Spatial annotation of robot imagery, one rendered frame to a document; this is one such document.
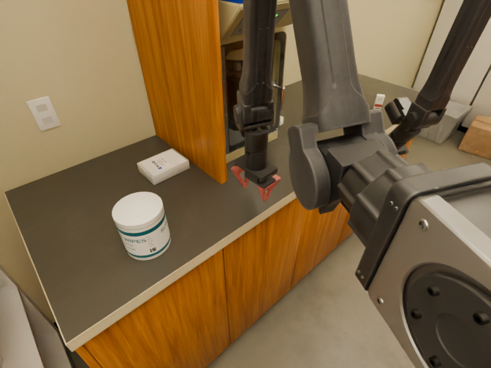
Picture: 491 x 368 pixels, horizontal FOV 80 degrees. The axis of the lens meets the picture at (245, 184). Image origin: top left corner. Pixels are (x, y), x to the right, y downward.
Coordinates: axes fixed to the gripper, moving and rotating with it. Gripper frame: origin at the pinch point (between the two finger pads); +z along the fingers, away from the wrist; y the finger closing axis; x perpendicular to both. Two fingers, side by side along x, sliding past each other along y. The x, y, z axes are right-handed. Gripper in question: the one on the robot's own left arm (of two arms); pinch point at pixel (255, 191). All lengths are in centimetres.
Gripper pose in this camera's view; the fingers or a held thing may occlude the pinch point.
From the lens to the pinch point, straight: 82.1
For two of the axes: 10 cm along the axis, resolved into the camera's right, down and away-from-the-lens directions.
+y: -6.9, -4.5, 5.6
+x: -7.2, 4.4, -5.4
